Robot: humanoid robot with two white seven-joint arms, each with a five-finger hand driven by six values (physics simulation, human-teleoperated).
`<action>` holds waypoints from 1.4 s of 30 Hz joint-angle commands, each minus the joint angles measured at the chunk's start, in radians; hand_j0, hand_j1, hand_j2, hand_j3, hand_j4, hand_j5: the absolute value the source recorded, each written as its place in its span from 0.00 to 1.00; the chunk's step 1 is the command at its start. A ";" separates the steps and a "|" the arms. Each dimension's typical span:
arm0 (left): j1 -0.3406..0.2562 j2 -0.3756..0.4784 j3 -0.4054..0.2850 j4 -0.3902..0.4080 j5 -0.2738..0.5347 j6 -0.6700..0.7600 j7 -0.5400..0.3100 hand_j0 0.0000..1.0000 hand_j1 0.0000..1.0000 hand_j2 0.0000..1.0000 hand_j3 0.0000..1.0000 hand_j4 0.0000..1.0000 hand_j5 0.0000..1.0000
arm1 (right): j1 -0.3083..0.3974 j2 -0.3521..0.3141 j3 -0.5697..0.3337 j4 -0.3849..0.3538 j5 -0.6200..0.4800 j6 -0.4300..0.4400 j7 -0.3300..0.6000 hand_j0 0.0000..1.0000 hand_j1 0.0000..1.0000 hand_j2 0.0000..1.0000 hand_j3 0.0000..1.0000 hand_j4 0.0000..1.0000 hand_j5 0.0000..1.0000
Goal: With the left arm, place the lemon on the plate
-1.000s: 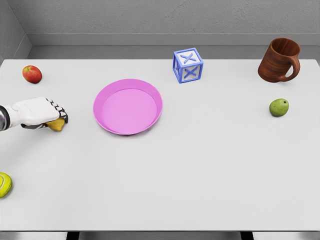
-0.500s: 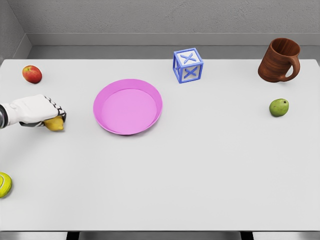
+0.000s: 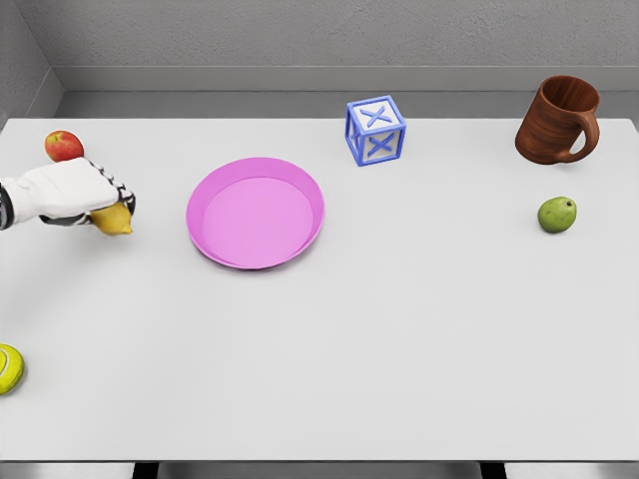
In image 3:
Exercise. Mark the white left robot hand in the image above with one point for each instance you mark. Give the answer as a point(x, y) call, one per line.
point(70, 187)

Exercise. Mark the yellow lemon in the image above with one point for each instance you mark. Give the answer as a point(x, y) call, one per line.
point(114, 220)

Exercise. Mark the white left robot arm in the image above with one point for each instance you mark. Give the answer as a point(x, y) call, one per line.
point(15, 199)

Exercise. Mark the pink plate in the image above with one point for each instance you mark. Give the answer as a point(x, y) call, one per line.
point(255, 213)

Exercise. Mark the red apple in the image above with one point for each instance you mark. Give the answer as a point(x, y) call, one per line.
point(63, 145)

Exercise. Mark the yellow tennis ball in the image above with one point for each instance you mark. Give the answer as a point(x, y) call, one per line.
point(9, 369)

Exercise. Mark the blue white letter block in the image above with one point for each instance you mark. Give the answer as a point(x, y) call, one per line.
point(375, 131)

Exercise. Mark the green pear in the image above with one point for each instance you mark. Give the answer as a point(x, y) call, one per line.
point(556, 214)

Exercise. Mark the brown wooden mug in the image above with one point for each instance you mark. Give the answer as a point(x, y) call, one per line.
point(558, 122)

